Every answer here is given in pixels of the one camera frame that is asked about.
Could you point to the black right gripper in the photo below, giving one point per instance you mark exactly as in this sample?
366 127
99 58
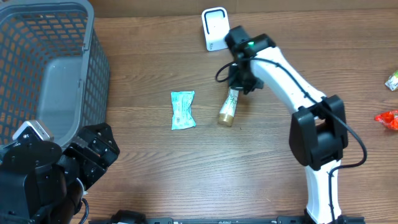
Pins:
237 81

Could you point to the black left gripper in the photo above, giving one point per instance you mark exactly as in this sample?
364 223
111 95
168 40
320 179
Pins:
104 156

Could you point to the white cosmetic tube gold cap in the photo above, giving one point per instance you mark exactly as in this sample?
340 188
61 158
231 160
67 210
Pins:
227 111

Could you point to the teal snack packet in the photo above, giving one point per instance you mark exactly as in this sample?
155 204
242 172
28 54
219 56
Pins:
182 111

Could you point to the green tea carton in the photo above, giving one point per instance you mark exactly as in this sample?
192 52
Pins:
392 81

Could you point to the orange spaghetti packet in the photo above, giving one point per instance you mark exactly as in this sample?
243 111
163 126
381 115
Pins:
388 119

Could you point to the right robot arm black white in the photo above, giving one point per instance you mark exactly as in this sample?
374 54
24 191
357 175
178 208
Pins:
319 138

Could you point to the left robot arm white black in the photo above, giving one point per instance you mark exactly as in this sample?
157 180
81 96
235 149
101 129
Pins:
43 183

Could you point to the white barcode scanner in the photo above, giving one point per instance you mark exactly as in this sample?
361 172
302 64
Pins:
216 27

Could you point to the grey plastic mesh basket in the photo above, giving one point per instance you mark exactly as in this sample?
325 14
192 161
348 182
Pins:
53 68

